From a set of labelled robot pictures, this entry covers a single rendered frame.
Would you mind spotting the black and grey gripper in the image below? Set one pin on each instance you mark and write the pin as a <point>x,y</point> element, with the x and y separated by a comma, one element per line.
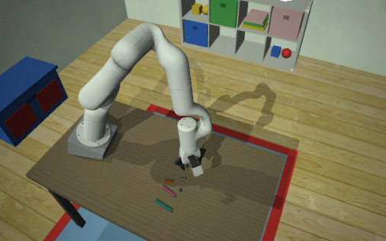
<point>183,156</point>

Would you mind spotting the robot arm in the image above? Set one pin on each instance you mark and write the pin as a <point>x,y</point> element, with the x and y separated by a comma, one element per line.
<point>97,96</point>

